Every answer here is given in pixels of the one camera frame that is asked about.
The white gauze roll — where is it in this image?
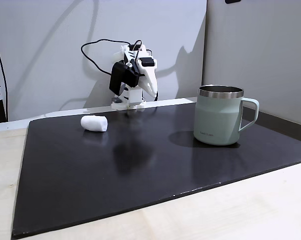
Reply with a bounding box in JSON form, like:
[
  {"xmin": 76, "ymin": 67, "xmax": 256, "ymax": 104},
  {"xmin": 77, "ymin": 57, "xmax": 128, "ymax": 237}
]
[{"xmin": 80, "ymin": 114, "xmax": 109, "ymax": 133}]

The black camera box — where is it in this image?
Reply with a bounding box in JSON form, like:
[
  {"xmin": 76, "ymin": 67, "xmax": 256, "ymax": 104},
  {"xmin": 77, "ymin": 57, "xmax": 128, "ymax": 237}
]
[{"xmin": 108, "ymin": 61, "xmax": 141, "ymax": 96}]

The black table mat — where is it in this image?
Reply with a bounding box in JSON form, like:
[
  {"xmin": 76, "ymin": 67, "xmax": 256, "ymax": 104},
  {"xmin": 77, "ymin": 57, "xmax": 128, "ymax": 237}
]
[{"xmin": 10, "ymin": 101, "xmax": 301, "ymax": 239}]

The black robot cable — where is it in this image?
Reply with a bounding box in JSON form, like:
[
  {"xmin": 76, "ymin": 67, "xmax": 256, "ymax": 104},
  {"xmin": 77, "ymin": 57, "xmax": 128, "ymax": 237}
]
[{"xmin": 80, "ymin": 38, "xmax": 159, "ymax": 102}]

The pale green steel mug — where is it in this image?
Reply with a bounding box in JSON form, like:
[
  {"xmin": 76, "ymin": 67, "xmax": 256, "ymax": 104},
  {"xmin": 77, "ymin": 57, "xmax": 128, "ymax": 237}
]
[{"xmin": 192, "ymin": 84, "xmax": 261, "ymax": 147}]

